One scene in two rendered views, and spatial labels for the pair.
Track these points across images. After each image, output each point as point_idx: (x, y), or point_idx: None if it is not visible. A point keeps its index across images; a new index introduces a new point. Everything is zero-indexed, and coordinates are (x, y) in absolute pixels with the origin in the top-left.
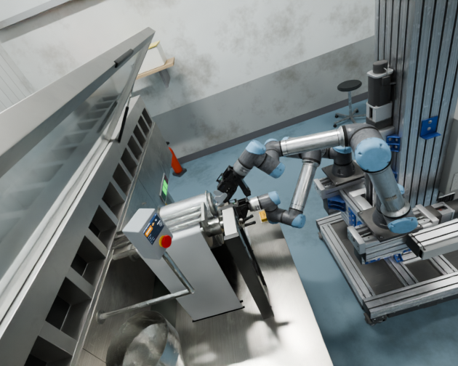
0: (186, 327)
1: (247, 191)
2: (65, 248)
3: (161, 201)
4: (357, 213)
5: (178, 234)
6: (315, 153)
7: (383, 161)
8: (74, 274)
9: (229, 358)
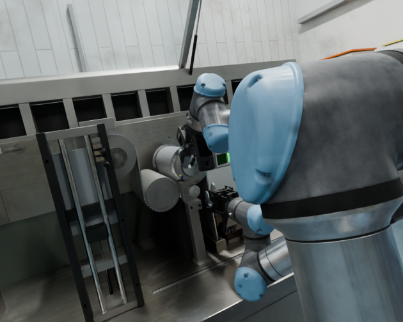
0: (99, 259)
1: (199, 160)
2: (34, 91)
3: None
4: None
5: None
6: None
7: (249, 162)
8: (27, 109)
9: (49, 302)
